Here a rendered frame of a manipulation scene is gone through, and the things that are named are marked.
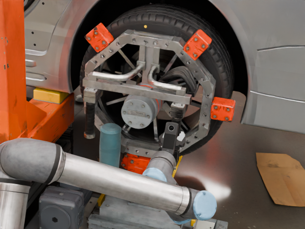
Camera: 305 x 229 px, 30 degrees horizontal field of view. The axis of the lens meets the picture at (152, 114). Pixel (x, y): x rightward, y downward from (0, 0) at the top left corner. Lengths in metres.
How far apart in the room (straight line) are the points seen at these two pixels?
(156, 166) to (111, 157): 0.52
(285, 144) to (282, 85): 1.64
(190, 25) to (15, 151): 1.03
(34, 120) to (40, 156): 0.89
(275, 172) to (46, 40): 1.73
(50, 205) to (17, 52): 0.71
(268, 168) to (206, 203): 1.90
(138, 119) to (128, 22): 0.41
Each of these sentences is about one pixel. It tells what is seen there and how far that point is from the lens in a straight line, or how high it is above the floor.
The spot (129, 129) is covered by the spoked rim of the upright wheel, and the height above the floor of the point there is 0.64.
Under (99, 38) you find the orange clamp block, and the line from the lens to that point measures 2.32.
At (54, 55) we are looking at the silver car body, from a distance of 2.59.
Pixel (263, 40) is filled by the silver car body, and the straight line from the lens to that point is 2.34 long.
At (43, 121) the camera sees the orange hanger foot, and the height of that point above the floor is 0.68.
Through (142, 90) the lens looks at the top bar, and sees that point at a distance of 2.13.
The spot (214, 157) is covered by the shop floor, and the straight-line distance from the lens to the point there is 3.70.
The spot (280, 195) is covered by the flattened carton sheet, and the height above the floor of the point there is 0.01.
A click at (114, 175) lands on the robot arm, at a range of 1.66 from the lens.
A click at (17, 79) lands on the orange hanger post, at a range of 2.19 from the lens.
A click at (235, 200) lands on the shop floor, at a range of 3.32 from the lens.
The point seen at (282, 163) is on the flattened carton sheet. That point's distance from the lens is 3.74.
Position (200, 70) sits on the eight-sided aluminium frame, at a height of 1.02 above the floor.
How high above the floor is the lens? 1.84
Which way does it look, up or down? 26 degrees down
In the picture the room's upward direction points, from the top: 5 degrees clockwise
